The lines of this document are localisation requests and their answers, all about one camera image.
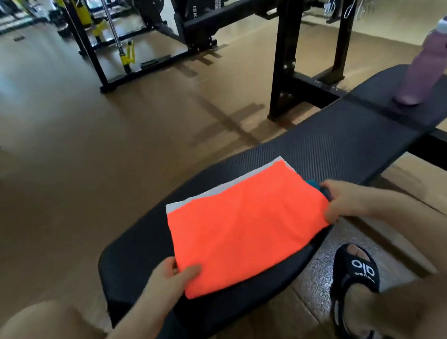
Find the black right slipper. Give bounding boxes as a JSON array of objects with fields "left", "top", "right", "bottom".
[{"left": 324, "top": 241, "right": 386, "bottom": 339}]

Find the yellow black gym machine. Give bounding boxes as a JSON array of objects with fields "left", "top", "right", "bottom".
[{"left": 54, "top": 0, "right": 110, "bottom": 43}]

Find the yellow safety catch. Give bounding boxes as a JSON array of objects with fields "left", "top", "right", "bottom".
[{"left": 118, "top": 39, "right": 137, "bottom": 67}]

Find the pink water bottle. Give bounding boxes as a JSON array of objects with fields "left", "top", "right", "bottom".
[{"left": 386, "top": 5, "right": 447, "bottom": 108}]

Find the black ribbed bench pad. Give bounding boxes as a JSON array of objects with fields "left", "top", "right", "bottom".
[{"left": 83, "top": 60, "right": 447, "bottom": 339}]

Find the black weight plate white print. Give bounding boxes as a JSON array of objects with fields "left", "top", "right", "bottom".
[{"left": 185, "top": 0, "right": 227, "bottom": 22}]

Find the orange teal white jersey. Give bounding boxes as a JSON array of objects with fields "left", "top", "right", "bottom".
[{"left": 162, "top": 152, "right": 338, "bottom": 301}]

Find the person's left hand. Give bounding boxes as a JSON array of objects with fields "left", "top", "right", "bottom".
[{"left": 136, "top": 254, "right": 207, "bottom": 323}]

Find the black power rack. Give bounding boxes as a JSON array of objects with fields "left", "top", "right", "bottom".
[{"left": 60, "top": 0, "right": 294, "bottom": 97}]

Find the black steel bench frame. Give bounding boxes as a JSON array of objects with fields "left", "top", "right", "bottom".
[{"left": 257, "top": 0, "right": 447, "bottom": 202}]

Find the person's right forearm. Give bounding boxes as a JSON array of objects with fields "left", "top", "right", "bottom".
[{"left": 373, "top": 186, "right": 447, "bottom": 318}]

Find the person's right hand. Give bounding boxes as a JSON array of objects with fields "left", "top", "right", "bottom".
[{"left": 320, "top": 175, "right": 389, "bottom": 226}]

